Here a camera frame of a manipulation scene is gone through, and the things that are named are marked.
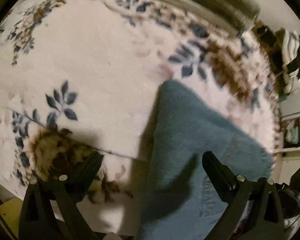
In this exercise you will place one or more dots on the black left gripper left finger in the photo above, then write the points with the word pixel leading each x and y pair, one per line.
pixel 37 218

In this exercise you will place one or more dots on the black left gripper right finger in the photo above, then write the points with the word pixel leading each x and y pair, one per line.
pixel 254 209

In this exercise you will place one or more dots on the blue denim jeans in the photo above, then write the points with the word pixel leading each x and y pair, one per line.
pixel 181 202

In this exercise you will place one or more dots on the yellow wooden furniture piece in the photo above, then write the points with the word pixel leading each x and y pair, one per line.
pixel 10 212

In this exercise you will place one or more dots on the white floral bed blanket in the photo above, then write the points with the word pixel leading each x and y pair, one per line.
pixel 77 74

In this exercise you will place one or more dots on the olive grey folded pants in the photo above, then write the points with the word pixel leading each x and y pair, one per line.
pixel 207 0

